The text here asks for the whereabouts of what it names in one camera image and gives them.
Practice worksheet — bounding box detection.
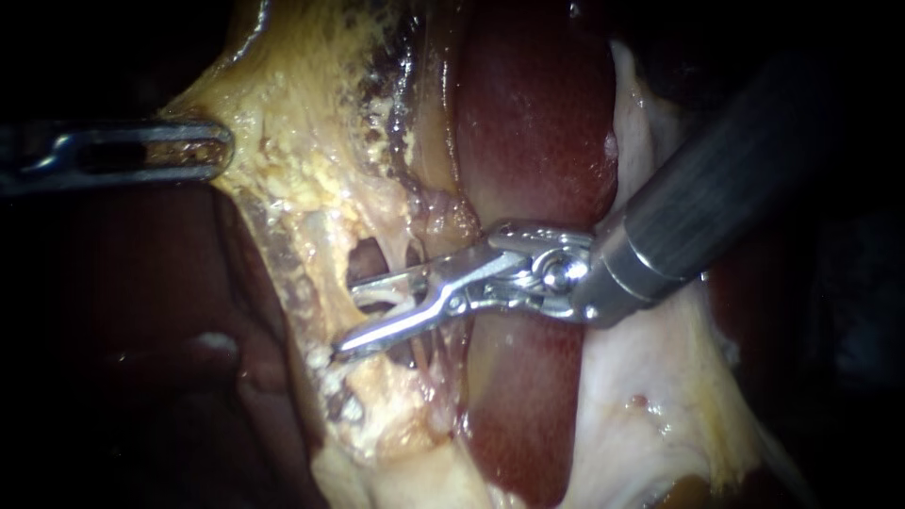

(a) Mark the right arm instrument jaw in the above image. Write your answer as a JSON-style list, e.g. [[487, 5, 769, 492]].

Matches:
[[332, 296, 453, 356], [350, 259, 461, 300]]

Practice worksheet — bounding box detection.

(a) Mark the thin tube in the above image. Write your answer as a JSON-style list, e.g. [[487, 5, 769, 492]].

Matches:
[[385, 231, 427, 286]]

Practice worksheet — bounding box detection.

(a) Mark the pale fatty tissue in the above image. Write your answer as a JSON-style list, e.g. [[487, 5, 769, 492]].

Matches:
[[562, 39, 786, 509], [310, 441, 496, 509]]

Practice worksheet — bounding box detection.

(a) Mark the left arm instrument jaw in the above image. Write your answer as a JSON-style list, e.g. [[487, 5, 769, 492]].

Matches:
[[64, 118, 236, 193]]

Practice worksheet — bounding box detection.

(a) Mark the white clip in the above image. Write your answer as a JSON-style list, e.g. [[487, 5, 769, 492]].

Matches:
[[353, 281, 425, 314]]

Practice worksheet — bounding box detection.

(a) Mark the gallbladder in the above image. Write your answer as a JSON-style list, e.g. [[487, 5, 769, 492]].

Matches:
[[158, 0, 485, 461]]

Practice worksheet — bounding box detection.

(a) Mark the right arm instrument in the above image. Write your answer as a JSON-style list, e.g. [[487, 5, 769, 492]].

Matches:
[[441, 203, 702, 330]]

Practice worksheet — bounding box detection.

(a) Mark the left arm instrument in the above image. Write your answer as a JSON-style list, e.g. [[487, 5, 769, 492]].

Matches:
[[0, 123, 71, 199]]

